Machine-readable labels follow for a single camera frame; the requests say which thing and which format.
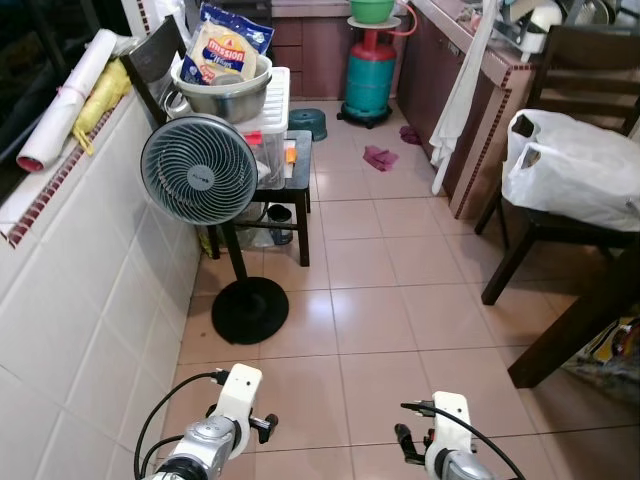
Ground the dark wooden dining table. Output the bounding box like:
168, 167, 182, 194
507, 243, 640, 390

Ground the pink rag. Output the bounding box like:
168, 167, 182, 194
362, 145, 400, 172

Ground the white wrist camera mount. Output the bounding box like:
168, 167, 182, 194
429, 391, 474, 471
207, 363, 264, 456

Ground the dark chair holding basin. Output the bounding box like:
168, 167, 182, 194
120, 15, 314, 267

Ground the dark chair holding bag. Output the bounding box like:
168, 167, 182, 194
474, 24, 640, 307

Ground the green gas cylinder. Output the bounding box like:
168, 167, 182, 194
338, 28, 402, 129

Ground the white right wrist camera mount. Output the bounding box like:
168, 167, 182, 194
429, 391, 474, 471

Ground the brown kitchen counter cabinet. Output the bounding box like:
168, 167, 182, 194
394, 0, 543, 222

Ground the small green plastic stool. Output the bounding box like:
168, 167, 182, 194
289, 107, 329, 142

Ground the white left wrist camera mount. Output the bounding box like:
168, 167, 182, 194
207, 363, 264, 456

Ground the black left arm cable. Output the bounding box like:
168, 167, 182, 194
133, 369, 231, 480

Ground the white hanging cloth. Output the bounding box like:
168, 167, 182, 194
429, 0, 502, 197

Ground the dish rack with dishes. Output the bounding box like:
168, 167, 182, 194
490, 0, 640, 61

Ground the black cup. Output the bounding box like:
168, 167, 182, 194
264, 203, 295, 247

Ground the large metal basin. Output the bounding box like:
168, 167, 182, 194
168, 54, 274, 125

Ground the patterned bag under table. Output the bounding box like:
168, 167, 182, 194
560, 317, 640, 403

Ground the blue tortilla wrap pack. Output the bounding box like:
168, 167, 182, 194
180, 2, 276, 87

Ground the white plastic bag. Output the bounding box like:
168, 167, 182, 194
501, 108, 640, 234

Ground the white rolled paper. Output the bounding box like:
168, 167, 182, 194
16, 28, 122, 174

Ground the green plastic bowl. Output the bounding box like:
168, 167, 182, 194
349, 0, 397, 27

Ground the yellow folded umbrella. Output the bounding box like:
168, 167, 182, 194
71, 57, 134, 157

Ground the white plastic storage box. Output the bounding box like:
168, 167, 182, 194
234, 66, 292, 191

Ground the grey standing fan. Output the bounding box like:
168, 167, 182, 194
140, 113, 291, 346

